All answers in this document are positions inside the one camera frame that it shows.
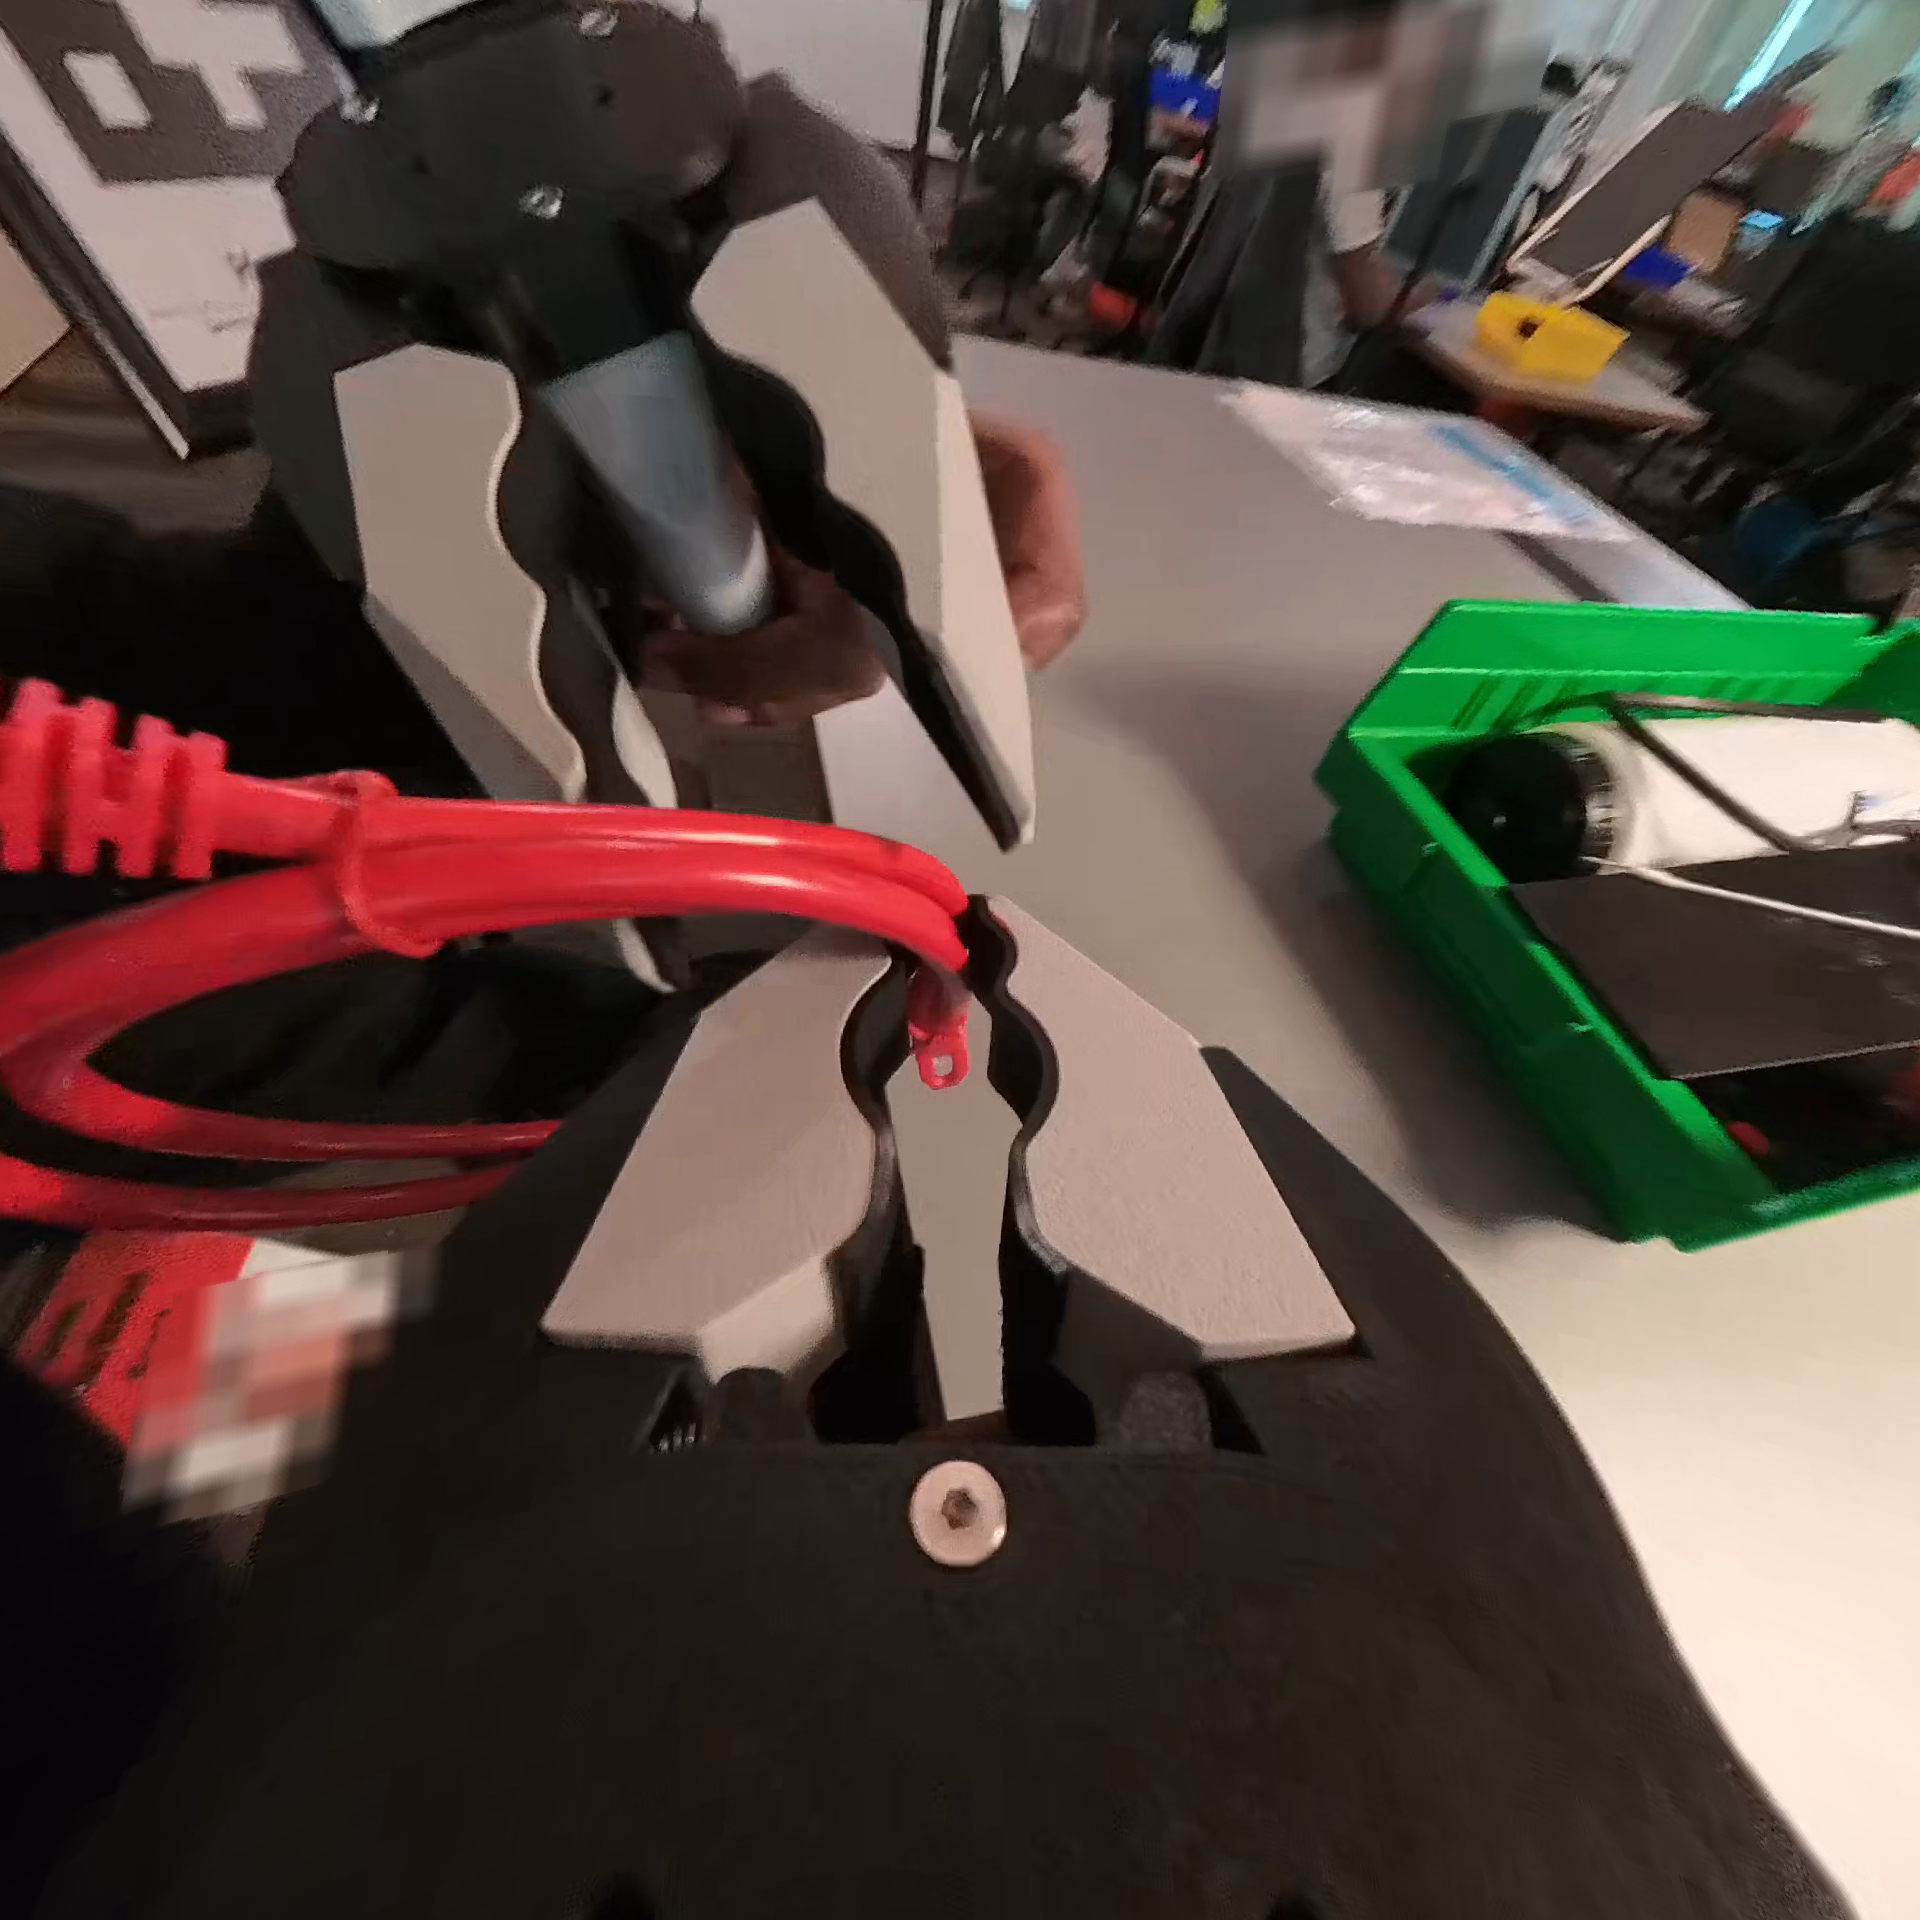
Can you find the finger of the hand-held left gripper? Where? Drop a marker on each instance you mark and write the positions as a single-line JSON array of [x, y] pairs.
[[435, 540], [885, 451]]

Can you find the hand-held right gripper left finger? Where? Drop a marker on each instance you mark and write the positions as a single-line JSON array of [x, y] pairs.
[[720, 1200]]

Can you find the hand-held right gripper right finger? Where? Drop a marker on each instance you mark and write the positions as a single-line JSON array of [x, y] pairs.
[[1171, 1200]]

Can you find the green plastic bin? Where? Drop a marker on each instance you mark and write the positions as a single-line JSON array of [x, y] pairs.
[[1499, 931]]

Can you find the black sheet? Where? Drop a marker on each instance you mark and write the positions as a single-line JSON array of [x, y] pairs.
[[1724, 975]]

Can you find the person's left hand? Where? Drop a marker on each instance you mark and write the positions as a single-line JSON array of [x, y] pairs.
[[780, 668]]

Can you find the black-framed marker sign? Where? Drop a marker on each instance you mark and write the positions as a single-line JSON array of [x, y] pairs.
[[195, 255]]

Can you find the clear bag of papers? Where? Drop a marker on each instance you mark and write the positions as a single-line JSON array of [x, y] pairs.
[[1424, 465]]

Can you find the small yellow bin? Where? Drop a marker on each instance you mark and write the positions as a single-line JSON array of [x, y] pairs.
[[1552, 338]]

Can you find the wooden desk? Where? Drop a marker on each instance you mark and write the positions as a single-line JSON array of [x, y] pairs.
[[1575, 388]]

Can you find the white cylinder with black cap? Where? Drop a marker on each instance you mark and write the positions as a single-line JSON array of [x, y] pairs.
[[1724, 779]]

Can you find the blue storage bin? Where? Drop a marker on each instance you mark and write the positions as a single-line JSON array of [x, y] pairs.
[[1655, 268]]

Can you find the small cream-framed board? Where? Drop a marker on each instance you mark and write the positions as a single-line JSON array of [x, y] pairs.
[[1651, 180]]

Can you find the black office chair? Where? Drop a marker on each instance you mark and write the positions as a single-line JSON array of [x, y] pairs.
[[1816, 359]]

